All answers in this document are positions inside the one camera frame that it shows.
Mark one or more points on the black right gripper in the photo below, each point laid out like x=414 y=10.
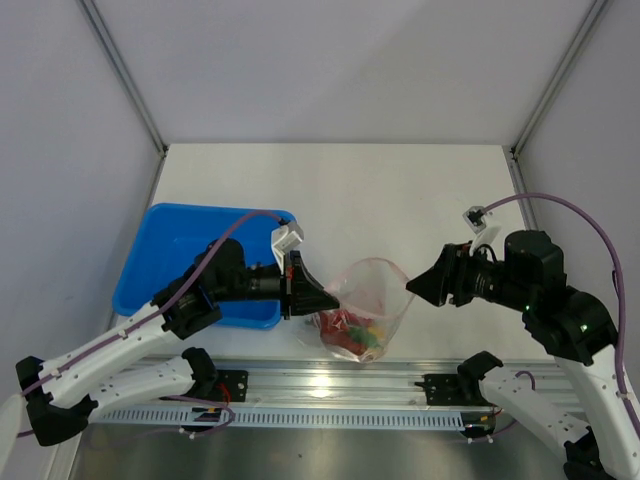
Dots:
x=447 y=276

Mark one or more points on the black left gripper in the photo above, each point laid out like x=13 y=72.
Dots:
x=299 y=291

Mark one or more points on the red toy lobster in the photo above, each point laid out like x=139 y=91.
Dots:
x=333 y=327

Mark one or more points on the clear pink zip top bag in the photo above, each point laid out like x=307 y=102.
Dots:
x=372 y=291

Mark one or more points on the blue plastic bin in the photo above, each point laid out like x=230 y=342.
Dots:
x=170 y=242

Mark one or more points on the green toy chili pepper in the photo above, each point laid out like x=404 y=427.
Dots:
x=366 y=337

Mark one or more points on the orange yellow toy mango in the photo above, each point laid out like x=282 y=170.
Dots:
x=377 y=331

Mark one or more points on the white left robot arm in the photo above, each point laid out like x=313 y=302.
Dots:
x=65 y=394

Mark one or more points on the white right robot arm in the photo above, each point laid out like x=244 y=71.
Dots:
x=573 y=327

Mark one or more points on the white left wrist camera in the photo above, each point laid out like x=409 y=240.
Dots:
x=284 y=239

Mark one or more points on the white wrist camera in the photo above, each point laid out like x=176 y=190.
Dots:
x=484 y=226
x=284 y=239

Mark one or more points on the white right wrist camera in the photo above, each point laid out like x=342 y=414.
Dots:
x=484 y=226

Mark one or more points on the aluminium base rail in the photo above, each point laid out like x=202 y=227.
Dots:
x=331 y=383

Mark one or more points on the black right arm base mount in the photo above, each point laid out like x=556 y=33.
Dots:
x=451 y=390

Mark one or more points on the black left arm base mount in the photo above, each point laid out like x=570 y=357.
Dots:
x=231 y=386

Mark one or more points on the slotted white cable duct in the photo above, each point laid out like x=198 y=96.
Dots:
x=198 y=416

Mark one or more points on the right aluminium frame post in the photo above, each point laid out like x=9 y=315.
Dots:
x=567 y=62

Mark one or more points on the aluminium frame post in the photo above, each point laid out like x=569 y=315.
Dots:
x=107 y=43
x=567 y=62

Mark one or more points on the left aluminium frame post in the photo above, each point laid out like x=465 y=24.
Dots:
x=107 y=43

